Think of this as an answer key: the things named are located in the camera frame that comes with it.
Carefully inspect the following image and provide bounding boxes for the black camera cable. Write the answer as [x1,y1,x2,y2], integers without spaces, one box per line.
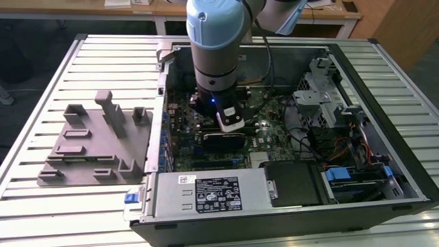
[239,0,276,103]

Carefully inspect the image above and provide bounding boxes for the wooden cabinet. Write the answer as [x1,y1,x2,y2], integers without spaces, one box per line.
[349,0,439,74]

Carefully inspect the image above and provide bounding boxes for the white paper box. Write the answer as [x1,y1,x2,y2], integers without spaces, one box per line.
[104,0,132,8]

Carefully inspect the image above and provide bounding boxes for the silver power supply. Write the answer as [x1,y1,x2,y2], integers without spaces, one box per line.
[151,168,277,217]

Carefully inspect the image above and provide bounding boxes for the black expansion slot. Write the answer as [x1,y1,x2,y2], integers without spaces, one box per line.
[191,161,232,170]

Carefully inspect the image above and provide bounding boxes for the grey parts rack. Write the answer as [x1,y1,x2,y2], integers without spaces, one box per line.
[36,90,153,187]

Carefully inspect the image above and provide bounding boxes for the silver disk bay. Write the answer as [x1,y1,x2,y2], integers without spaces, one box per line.
[320,164,405,205]

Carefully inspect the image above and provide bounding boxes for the orange wire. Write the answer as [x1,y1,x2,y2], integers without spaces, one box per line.
[361,144,375,163]

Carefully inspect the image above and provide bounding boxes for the black plastic cover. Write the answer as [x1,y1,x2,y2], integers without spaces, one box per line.
[263,159,332,208]

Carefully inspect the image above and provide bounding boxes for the black graphics card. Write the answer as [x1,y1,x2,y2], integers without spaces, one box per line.
[200,132,247,150]

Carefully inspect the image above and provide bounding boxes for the black PC case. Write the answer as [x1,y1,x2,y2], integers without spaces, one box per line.
[129,38,439,247]

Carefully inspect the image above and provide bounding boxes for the green RAM stick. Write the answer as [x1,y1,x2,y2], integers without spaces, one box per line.
[62,156,101,164]

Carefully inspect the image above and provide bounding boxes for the blue disk carrier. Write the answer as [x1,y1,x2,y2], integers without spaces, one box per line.
[324,166,351,183]

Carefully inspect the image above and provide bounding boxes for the yellow wire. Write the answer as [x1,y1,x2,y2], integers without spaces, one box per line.
[327,149,348,162]

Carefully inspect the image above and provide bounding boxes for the wooden desk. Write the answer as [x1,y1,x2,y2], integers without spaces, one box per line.
[0,0,364,36]

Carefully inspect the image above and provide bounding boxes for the green motherboard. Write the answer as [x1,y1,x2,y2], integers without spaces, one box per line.
[163,89,301,173]

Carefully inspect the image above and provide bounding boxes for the silver chipset heat sink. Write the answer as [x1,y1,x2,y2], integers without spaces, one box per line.
[248,151,272,165]

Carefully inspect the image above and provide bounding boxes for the silver metal drive cage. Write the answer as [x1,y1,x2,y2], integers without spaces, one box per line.
[291,58,347,131]

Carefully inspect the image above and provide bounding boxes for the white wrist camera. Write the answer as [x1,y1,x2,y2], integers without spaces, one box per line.
[215,105,247,133]

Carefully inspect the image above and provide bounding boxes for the grey metal leg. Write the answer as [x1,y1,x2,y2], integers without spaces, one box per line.
[0,84,14,105]

